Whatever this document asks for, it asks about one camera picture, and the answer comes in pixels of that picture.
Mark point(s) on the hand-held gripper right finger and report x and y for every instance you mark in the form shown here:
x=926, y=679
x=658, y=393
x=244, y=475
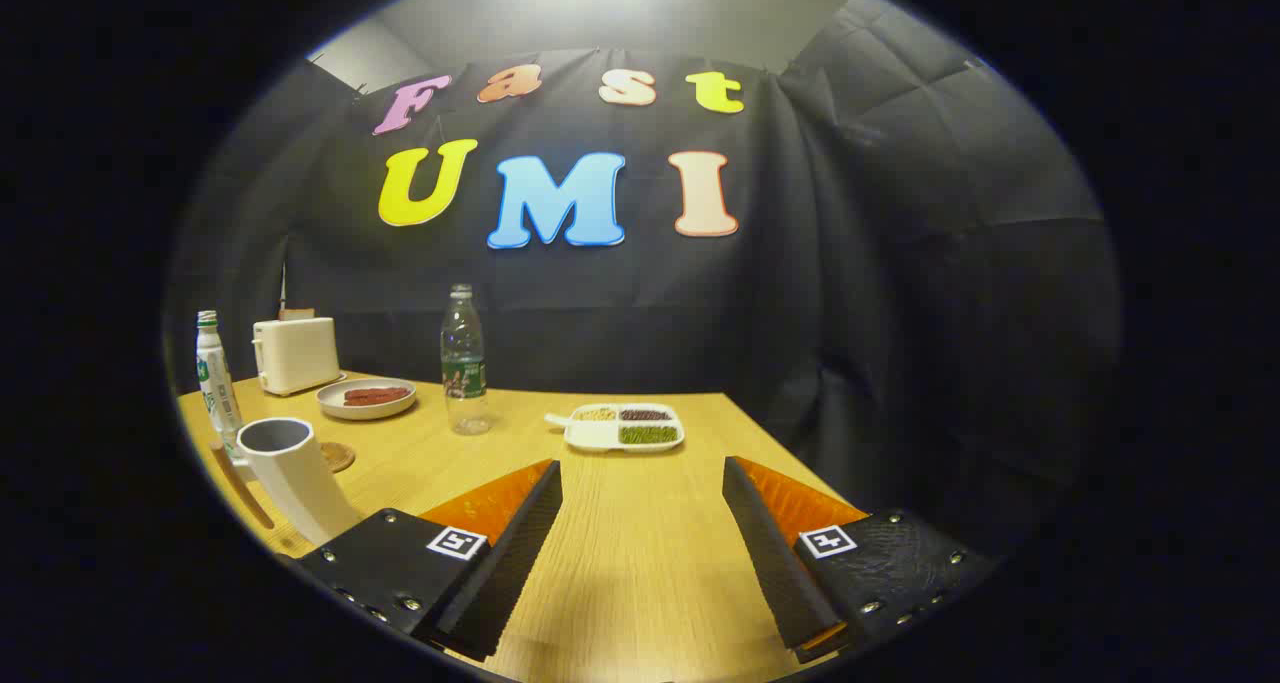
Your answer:
x=775, y=563

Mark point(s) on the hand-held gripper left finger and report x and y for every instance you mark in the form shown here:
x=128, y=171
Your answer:
x=505, y=573

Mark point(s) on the round cork coaster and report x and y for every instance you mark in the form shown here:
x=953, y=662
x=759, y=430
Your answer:
x=340, y=456

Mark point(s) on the clear plastic water bottle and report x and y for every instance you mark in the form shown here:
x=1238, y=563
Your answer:
x=465, y=363

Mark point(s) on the wooden table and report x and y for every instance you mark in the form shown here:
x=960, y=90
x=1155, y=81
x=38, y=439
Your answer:
x=640, y=523

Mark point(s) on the white divided dish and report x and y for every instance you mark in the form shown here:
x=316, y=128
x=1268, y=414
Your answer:
x=595, y=435

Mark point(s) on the green beans pile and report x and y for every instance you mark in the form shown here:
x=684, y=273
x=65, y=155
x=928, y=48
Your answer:
x=648, y=434

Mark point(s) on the yellow beans pile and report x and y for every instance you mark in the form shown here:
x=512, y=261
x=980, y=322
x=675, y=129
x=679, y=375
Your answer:
x=596, y=414

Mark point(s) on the dark red beans pile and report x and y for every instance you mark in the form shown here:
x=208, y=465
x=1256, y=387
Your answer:
x=645, y=415

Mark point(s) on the red sausage pieces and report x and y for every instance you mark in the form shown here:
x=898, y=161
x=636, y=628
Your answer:
x=375, y=396

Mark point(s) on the round white plate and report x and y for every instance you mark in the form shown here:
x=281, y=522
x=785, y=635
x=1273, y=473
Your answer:
x=335, y=408

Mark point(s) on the white toaster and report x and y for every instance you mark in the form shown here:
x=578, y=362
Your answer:
x=298, y=355

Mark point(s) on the black backdrop cloth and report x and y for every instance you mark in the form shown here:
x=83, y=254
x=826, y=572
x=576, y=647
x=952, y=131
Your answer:
x=900, y=263

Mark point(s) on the brown bread slice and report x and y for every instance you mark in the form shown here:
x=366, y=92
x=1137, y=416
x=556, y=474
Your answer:
x=296, y=314

